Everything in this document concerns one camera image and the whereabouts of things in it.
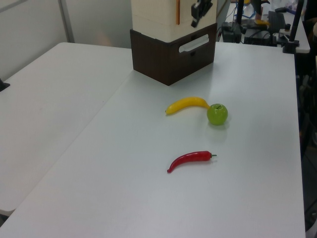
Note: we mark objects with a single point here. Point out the yellow banana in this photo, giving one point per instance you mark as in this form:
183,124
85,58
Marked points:
185,104

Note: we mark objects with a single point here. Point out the green apple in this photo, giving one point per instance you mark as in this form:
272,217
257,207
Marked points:
217,114

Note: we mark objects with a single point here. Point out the yellow toy object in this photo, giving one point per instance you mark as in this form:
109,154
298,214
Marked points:
262,22

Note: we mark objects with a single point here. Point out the black pole with clamp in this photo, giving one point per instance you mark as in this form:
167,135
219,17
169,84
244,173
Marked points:
294,29

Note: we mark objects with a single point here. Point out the red chili pepper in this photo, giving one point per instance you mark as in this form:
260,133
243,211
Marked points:
190,160

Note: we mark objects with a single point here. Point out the cream box on top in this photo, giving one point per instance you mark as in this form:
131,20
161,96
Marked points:
153,17

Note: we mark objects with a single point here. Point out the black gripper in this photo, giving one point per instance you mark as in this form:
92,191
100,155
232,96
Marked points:
205,5

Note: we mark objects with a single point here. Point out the black electronics box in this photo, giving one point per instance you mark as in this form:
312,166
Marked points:
231,32

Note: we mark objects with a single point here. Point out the dark brown drawer box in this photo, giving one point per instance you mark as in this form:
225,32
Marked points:
171,59

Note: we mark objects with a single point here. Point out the black tripod pole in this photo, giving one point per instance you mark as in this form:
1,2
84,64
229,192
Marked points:
240,11

